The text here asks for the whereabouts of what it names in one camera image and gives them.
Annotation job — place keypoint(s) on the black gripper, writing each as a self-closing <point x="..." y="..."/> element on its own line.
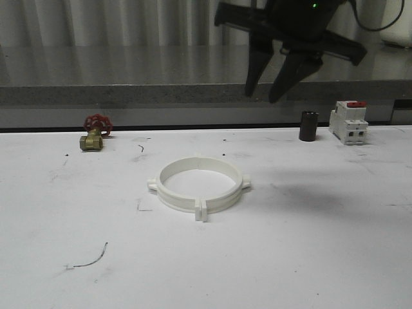
<point x="302" y="28"/>

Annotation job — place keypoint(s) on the white half pipe clamp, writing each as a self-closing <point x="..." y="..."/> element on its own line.
<point x="205" y="205"/>
<point x="174" y="200"/>

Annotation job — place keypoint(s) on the dark brown cylindrical coupling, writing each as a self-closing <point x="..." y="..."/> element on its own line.
<point x="308" y="126"/>

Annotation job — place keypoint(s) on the white container background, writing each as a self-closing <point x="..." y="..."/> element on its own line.
<point x="399" y="33"/>

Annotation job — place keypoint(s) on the brass valve red handwheel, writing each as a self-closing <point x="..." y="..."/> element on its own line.
<point x="97" y="127"/>

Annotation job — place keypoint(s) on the grey stone counter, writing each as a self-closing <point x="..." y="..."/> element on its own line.
<point x="58" y="87"/>

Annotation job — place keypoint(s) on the white circuit breaker red switch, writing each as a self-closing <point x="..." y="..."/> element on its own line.
<point x="347" y="122"/>

